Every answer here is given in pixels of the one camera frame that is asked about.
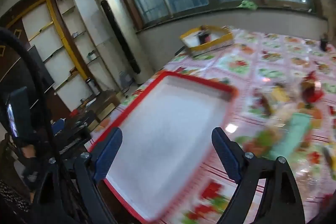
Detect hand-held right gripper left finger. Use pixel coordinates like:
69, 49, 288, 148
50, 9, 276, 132
31, 127, 123, 224

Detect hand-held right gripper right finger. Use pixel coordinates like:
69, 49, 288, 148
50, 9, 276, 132
211, 127, 306, 224

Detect red rimmed white tray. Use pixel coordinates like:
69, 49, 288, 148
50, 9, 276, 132
88, 70, 239, 223

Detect dark coffee table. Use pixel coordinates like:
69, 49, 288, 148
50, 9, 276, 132
52, 109, 99, 153

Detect brown low cabinet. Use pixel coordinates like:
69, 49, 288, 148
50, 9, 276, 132
96, 93, 121, 122

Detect mint green snack packet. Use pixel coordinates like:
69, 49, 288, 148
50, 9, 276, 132
268, 112, 314, 159

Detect person's patterned clothing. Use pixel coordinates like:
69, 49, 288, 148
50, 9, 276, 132
0, 179, 29, 211

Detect wooden cabinet with yellow trim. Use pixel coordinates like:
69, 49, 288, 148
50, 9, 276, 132
0, 0, 121, 119

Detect fruit printed tablecloth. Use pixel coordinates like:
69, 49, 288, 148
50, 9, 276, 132
89, 26, 336, 224

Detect red snack packet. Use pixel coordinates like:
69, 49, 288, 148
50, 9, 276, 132
301, 72, 324, 104

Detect white tower air conditioner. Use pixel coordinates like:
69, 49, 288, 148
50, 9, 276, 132
94, 0, 154, 85

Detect black bottle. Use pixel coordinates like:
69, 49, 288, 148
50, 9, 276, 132
198, 26, 210, 45

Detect green cloth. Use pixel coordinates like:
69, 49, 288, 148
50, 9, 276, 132
238, 0, 258, 10

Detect black cable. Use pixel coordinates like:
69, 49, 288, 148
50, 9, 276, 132
0, 27, 79, 224

